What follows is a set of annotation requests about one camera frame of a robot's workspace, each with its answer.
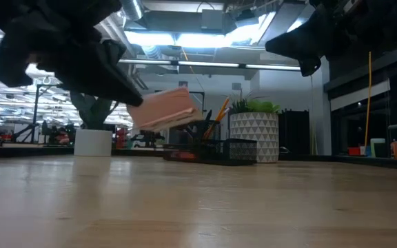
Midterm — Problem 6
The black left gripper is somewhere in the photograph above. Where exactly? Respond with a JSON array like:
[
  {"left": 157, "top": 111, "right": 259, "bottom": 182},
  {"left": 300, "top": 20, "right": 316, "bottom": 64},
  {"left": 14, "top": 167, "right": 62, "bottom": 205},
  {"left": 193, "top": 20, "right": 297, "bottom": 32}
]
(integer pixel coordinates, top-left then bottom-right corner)
[{"left": 0, "top": 12, "right": 144, "bottom": 107}]

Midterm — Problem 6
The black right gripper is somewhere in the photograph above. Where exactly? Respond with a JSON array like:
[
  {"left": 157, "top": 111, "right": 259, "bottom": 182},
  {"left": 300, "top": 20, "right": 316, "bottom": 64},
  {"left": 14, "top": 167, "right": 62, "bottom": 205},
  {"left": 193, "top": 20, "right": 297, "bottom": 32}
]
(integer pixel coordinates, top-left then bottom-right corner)
[{"left": 265, "top": 0, "right": 372, "bottom": 78}]

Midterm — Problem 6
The pink sticky note pad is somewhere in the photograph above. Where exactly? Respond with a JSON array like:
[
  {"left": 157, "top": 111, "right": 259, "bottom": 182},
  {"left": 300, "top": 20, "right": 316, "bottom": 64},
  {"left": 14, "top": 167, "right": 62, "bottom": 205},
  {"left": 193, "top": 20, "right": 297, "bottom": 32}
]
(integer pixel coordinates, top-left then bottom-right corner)
[{"left": 126, "top": 86, "right": 205, "bottom": 133}]

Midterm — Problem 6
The black mesh desk organizer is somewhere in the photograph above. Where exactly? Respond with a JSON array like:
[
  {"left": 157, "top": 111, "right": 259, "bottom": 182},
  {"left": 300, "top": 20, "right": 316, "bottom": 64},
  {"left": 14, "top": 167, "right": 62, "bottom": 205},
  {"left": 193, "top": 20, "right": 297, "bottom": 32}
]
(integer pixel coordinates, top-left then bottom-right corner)
[{"left": 162, "top": 119, "right": 258, "bottom": 167}]

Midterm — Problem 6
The dark green snake plant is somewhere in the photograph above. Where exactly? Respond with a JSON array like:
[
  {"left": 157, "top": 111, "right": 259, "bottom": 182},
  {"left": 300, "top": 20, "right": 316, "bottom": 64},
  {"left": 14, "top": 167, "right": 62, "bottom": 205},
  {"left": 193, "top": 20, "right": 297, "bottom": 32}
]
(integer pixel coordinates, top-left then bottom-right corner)
[{"left": 69, "top": 91, "right": 120, "bottom": 131}]

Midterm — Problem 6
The red background object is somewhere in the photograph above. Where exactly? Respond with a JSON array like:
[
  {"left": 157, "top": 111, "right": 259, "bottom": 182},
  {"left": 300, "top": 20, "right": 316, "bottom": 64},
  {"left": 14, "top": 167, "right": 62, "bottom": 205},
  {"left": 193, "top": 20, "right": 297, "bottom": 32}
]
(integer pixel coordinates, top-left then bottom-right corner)
[{"left": 115, "top": 127, "right": 129, "bottom": 149}]

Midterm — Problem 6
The white plant pot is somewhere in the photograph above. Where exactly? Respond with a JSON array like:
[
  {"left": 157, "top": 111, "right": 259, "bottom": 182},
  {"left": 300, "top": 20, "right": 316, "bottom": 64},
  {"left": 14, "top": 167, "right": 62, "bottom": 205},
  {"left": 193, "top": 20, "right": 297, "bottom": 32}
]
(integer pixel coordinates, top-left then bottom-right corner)
[{"left": 73, "top": 129, "right": 113, "bottom": 158}]

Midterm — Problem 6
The green grass plant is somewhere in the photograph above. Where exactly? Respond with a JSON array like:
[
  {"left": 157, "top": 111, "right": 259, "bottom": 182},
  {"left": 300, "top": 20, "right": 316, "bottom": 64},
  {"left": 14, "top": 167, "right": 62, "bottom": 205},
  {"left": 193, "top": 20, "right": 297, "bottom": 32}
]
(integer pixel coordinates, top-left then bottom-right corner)
[{"left": 231, "top": 91, "right": 281, "bottom": 114}]

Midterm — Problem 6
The black cabinet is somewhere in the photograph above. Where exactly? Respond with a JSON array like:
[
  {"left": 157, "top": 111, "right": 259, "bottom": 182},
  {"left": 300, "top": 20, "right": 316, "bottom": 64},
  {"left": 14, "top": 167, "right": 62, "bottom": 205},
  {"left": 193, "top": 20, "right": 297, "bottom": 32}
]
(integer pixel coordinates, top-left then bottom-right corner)
[{"left": 277, "top": 109, "right": 310, "bottom": 156}]

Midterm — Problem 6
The long tube light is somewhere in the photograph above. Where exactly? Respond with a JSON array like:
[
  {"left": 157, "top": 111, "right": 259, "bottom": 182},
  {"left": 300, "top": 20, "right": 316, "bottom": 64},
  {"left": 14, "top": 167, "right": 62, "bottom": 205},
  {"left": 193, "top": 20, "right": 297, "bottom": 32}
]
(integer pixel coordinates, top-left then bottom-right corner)
[{"left": 118, "top": 59, "right": 302, "bottom": 72}]

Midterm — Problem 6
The triangle patterned planter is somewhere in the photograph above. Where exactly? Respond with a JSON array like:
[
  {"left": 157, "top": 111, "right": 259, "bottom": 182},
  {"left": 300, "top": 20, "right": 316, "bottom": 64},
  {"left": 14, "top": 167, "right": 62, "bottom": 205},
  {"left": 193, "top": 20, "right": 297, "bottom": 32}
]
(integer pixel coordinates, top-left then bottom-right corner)
[{"left": 229, "top": 112, "right": 280, "bottom": 164}]

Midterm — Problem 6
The grey ceiling box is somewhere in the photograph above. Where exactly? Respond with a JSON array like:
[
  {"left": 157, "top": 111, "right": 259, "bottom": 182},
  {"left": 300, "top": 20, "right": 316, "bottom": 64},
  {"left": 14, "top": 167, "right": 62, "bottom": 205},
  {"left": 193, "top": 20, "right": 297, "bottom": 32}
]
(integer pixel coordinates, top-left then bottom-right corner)
[{"left": 201, "top": 9, "right": 224, "bottom": 30}]

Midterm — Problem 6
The silver ventilation duct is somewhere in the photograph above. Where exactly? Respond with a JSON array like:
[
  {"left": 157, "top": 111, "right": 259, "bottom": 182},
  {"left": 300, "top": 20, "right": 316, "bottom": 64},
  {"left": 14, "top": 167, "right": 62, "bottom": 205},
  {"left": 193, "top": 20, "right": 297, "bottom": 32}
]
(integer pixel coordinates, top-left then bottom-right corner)
[{"left": 119, "top": 0, "right": 144, "bottom": 21}]

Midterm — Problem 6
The black metal frame rig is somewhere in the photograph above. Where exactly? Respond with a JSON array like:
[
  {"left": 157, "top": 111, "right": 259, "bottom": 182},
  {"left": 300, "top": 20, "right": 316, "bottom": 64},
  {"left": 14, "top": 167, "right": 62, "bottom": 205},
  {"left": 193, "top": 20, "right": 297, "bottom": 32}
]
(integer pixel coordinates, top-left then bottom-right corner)
[
  {"left": 187, "top": 90, "right": 206, "bottom": 114},
  {"left": 31, "top": 83, "right": 65, "bottom": 144}
]

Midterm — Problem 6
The yellow hanging cable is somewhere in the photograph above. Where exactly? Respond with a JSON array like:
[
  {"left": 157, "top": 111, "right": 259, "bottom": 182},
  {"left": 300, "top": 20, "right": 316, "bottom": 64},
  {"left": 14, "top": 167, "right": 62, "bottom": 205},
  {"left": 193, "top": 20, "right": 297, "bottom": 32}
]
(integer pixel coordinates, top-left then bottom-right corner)
[{"left": 363, "top": 51, "right": 373, "bottom": 147}]

